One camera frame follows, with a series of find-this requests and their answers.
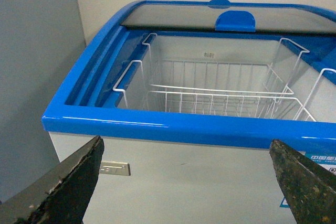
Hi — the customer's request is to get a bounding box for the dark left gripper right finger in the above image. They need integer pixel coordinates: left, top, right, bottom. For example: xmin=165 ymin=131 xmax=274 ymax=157
xmin=269 ymin=139 xmax=335 ymax=223

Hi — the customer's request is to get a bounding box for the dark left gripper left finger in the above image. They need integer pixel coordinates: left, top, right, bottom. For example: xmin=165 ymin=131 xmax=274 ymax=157
xmin=1 ymin=136 xmax=104 ymax=223

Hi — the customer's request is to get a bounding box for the blue China energy label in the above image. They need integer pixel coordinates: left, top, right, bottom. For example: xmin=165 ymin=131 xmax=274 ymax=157
xmin=273 ymin=152 xmax=335 ymax=213

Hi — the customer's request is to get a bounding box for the silver brand nameplate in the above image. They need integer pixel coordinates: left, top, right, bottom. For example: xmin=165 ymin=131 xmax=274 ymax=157
xmin=99 ymin=161 xmax=131 ymax=176

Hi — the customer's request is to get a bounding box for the white chest freezer blue rim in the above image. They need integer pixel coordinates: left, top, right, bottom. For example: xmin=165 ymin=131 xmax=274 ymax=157
xmin=41 ymin=0 xmax=335 ymax=223

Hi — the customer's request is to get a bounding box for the white wire basket front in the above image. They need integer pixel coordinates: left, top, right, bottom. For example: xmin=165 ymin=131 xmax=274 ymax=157
xmin=113 ymin=60 xmax=335 ymax=122

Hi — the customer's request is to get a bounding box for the glass sliding lid blue handle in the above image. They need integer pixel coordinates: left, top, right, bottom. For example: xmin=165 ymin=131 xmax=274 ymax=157
xmin=122 ymin=4 xmax=335 ymax=34

